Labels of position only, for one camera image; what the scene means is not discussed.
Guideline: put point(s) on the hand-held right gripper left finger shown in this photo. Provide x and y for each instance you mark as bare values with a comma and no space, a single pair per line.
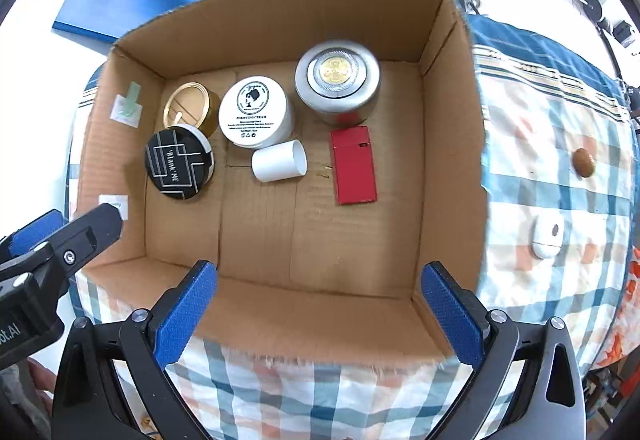
185,315

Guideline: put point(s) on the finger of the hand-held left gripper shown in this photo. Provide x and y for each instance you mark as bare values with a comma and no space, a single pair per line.
35,232
85,235

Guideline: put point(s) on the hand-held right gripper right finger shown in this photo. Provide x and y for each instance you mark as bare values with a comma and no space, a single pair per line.
450,320

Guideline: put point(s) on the black round tin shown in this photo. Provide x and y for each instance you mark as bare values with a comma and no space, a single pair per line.
177,165

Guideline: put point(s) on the cardboard box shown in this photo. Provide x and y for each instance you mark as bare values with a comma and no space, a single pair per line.
350,260

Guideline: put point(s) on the gold round tin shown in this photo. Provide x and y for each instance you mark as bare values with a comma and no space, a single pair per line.
187,102

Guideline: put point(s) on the small white cup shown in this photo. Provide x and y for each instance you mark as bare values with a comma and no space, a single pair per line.
277,162

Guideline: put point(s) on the red rectangular case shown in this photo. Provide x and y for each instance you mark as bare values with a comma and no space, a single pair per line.
352,170

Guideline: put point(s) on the white cream jar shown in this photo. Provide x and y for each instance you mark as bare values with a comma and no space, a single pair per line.
252,110

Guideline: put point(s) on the silver round puck light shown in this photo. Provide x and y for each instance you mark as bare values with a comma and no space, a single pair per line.
360,95

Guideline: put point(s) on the white rounded square device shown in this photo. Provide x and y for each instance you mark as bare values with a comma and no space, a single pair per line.
546,237

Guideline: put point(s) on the orange floral cloth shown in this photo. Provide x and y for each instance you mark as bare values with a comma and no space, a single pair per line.
632,320

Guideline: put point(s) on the plaid quilt with blue border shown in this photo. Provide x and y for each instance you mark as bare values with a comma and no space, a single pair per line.
530,145

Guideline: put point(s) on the brown egg-shaped object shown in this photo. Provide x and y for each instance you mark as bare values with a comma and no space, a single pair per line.
584,162

